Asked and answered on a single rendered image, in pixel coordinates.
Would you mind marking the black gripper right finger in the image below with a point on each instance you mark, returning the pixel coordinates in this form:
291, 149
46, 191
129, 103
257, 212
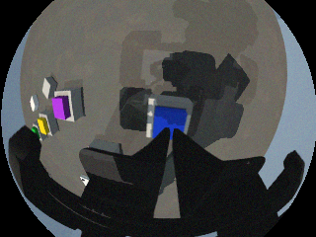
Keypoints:
199, 173

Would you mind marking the green button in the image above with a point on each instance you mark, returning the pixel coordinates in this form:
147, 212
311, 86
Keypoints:
36, 128

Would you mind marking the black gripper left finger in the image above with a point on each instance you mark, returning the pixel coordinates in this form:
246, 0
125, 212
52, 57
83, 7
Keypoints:
143, 170

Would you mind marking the yellow button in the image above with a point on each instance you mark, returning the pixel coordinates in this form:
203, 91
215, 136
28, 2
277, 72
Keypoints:
47, 122

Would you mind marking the blue button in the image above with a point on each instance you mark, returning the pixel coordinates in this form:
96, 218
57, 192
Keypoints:
169, 111

